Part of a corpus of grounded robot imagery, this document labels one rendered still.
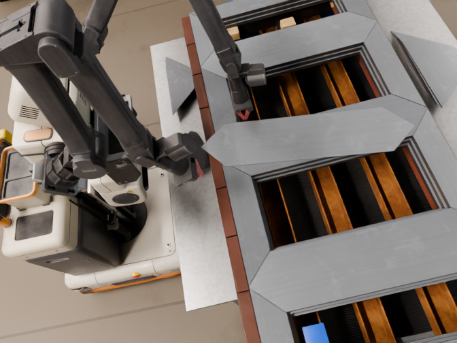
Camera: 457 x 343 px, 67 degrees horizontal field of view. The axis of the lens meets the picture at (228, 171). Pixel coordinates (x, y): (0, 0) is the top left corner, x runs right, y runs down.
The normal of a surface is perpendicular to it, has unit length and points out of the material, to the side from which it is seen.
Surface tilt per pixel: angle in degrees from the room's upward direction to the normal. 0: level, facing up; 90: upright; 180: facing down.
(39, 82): 95
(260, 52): 0
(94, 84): 90
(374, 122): 0
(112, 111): 90
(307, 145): 0
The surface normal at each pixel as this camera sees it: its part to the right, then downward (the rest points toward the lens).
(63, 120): 0.22, 0.87
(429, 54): -0.15, -0.42
